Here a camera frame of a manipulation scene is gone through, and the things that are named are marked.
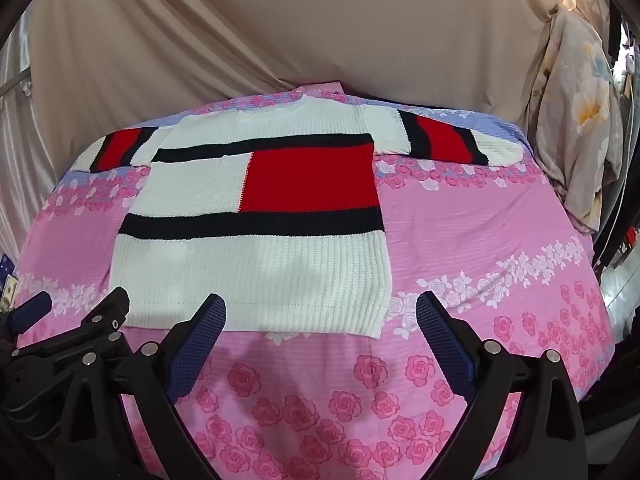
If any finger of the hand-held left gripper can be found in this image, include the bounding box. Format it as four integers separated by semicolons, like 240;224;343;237
47;287;132;361
9;290;53;335

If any pink floral bedsheet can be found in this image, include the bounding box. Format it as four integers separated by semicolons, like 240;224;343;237
10;80;619;480

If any blue printed card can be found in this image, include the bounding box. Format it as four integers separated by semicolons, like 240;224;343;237
0;252;21;312

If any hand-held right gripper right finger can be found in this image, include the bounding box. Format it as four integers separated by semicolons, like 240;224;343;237
416;290;589;480

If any grey satin cloth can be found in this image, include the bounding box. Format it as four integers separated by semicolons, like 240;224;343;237
0;5;66;261

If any white red black knit sweater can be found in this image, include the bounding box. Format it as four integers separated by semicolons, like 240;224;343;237
75;94;523;340

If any beige backdrop curtain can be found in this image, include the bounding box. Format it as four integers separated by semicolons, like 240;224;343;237
25;0;591;126

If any pale floral hanging cloth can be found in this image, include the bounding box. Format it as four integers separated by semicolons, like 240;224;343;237
517;2;626;234

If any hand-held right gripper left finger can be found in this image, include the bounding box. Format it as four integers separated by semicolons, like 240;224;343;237
55;294;227;480

